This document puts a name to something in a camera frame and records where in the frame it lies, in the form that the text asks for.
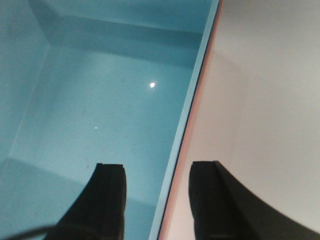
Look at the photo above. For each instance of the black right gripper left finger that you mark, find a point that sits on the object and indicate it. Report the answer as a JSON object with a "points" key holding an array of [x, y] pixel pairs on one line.
{"points": [[98, 213]]}

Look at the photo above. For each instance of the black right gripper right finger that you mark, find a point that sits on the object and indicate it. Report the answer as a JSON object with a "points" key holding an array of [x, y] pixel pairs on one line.
{"points": [[224, 209]]}

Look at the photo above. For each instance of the light blue plastic box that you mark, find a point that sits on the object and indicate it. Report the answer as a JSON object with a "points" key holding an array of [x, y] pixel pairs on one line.
{"points": [[84, 82]]}

